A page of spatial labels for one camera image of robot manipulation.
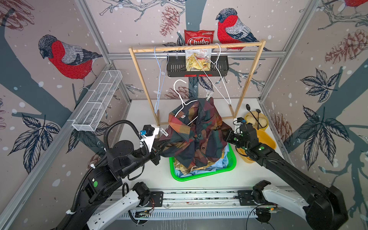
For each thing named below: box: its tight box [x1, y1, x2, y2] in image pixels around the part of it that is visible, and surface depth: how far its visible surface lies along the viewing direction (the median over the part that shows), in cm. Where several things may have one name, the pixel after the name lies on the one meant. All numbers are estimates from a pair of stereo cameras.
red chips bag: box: [184, 29, 215, 71], surface depth 87 cm
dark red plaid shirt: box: [159, 97, 233, 169], surface depth 71 cm
